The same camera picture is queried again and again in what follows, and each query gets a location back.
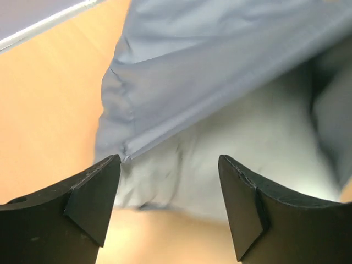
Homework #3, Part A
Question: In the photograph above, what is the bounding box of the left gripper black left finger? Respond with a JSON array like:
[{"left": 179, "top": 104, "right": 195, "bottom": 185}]
[{"left": 1, "top": 155, "right": 120, "bottom": 264}]

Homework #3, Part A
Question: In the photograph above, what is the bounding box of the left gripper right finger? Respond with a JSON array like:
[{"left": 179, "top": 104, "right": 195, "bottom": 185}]
[{"left": 218, "top": 155, "right": 351, "bottom": 264}]

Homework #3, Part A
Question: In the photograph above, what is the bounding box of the grey pillowcase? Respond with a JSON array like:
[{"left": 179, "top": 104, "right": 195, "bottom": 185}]
[{"left": 95, "top": 0, "right": 352, "bottom": 193}]

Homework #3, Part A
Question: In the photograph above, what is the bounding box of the aluminium frame rail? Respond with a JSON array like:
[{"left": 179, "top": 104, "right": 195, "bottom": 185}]
[{"left": 1, "top": 0, "right": 101, "bottom": 53}]

